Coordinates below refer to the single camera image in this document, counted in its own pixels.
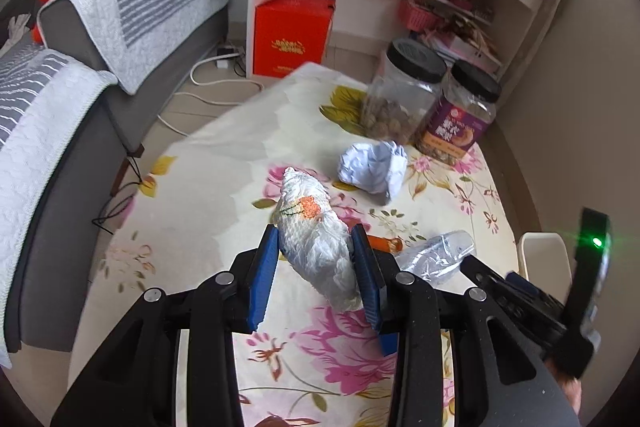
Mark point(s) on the grey striped seat blanket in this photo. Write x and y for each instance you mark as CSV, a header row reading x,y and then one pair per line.
x,y
40,117

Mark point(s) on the white plastic bag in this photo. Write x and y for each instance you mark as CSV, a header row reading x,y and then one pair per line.
x,y
310,247

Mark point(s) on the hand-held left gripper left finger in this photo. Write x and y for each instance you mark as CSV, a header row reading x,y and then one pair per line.
x,y
262,287

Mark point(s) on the large pink basket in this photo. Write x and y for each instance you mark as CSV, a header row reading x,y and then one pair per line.
x,y
419,14

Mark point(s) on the crushed clear plastic bottle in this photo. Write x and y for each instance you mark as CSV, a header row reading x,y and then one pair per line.
x,y
435,253

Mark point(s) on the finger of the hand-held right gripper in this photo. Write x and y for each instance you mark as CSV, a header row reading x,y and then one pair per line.
x,y
482,274
522,287

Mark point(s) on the grey sofa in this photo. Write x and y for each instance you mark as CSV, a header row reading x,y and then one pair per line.
x,y
65,207

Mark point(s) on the pile of books and papers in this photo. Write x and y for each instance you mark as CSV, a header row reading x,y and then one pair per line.
x,y
465,49

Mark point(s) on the purple label nut jar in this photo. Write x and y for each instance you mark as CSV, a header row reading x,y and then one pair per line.
x,y
450,132

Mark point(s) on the crumpled white paper ball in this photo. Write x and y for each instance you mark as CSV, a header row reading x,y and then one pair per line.
x,y
370,167

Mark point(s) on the red cardboard box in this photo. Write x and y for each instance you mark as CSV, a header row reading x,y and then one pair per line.
x,y
290,42

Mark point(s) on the clear nut jar black lid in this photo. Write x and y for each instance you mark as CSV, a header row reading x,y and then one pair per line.
x,y
395,107

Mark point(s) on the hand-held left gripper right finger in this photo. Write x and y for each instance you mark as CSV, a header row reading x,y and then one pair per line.
x,y
372,292

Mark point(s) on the white plastic bin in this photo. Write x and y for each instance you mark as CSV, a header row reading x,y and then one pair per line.
x,y
542,257

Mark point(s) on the floral tablecloth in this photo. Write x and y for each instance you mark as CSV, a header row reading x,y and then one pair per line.
x,y
210,187

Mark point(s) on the orange snack wrapper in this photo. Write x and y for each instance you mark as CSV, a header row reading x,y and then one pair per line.
x,y
387,243

